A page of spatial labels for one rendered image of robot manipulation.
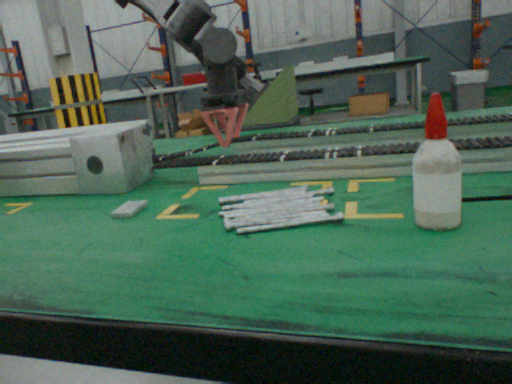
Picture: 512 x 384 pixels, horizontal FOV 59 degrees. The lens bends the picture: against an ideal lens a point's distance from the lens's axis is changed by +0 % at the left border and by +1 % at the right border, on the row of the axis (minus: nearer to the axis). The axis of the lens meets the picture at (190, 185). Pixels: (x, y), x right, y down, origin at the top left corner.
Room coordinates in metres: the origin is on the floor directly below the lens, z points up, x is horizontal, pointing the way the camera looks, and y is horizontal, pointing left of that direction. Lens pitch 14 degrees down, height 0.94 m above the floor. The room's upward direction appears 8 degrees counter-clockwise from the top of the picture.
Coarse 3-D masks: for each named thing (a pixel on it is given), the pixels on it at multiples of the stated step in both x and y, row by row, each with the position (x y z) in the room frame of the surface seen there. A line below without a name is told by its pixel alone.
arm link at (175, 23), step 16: (128, 0) 1.15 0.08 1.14; (144, 0) 0.98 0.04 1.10; (160, 0) 0.92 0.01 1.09; (176, 0) 0.88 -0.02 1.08; (192, 0) 0.84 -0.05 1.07; (160, 16) 0.89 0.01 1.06; (176, 16) 0.84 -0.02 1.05; (192, 16) 0.83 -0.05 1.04; (208, 16) 0.85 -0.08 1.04; (176, 32) 0.83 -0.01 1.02; (192, 32) 0.84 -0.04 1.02
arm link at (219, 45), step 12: (204, 24) 0.81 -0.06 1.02; (204, 36) 0.76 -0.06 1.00; (216, 36) 0.76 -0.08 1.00; (228, 36) 0.76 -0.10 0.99; (192, 48) 0.84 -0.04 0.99; (204, 48) 0.76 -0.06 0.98; (216, 48) 0.76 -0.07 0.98; (228, 48) 0.76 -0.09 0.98; (216, 60) 0.76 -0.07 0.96; (228, 60) 0.76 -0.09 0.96
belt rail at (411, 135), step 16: (448, 128) 0.69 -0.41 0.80; (464, 128) 0.68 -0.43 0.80; (480, 128) 0.68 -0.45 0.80; (496, 128) 0.67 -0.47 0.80; (240, 144) 0.83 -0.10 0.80; (256, 144) 0.82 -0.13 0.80; (272, 144) 0.81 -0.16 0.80; (288, 144) 0.80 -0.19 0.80; (304, 144) 0.79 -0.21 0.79; (320, 144) 0.78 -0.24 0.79; (336, 144) 0.76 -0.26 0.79; (352, 144) 0.75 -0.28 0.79; (368, 144) 0.74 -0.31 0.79
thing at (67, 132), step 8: (144, 120) 0.96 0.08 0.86; (72, 128) 1.04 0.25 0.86; (80, 128) 1.02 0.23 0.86; (88, 128) 1.01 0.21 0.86; (96, 128) 0.94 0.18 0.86; (0, 136) 1.12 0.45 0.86; (8, 136) 1.11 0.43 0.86; (16, 136) 1.10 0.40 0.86; (24, 136) 1.00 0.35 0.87; (32, 136) 0.99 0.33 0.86; (40, 136) 0.98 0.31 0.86; (48, 136) 0.97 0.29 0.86; (56, 136) 0.96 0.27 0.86; (64, 136) 0.95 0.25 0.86; (72, 136) 0.94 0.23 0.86; (152, 136) 0.98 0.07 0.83; (152, 144) 0.97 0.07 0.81; (152, 152) 0.97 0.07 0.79
